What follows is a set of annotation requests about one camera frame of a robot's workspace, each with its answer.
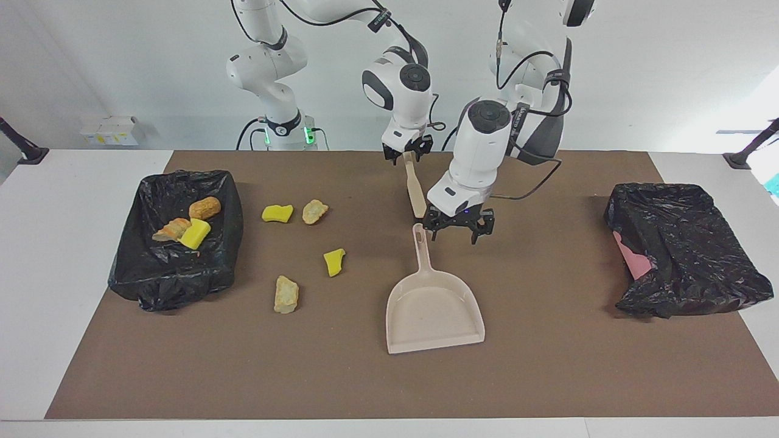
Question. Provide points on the brown bread roll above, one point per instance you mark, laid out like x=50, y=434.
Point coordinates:
x=205, y=208

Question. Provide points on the large white wall box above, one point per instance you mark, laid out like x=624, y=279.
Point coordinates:
x=122, y=131

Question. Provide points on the yellow sponge piece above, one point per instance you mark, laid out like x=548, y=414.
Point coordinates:
x=334, y=261
x=195, y=234
x=277, y=213

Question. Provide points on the teal object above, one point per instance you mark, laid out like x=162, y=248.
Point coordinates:
x=774, y=185

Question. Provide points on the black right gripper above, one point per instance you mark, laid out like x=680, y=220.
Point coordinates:
x=409, y=145

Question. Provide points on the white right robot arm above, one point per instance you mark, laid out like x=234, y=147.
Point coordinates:
x=268, y=67

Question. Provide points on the black trash bag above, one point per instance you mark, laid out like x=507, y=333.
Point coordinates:
x=158, y=274
x=688, y=255

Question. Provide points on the orange striped bread piece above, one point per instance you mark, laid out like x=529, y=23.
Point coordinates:
x=173, y=229

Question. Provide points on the small white wall box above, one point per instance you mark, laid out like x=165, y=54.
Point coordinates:
x=91, y=135

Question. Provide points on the beige plastic dustpan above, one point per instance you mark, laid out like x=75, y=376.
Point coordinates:
x=432, y=316

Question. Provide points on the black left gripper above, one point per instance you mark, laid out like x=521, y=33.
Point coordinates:
x=462, y=220

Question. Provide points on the pale blocky bread piece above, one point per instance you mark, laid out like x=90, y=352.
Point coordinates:
x=286, y=295

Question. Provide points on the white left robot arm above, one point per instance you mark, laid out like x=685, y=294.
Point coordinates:
x=481, y=152

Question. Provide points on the black camera stand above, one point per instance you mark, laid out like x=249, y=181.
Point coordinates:
x=745, y=155
x=24, y=149

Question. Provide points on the beige hand brush black bristles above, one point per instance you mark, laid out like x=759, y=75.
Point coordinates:
x=415, y=191

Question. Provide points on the pink plastic bin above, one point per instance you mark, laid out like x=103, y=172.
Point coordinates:
x=636, y=264

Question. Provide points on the pale crumbly bread piece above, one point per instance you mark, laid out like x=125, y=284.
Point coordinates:
x=315, y=211

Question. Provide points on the brown table mat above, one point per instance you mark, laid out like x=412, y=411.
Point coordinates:
x=426, y=383

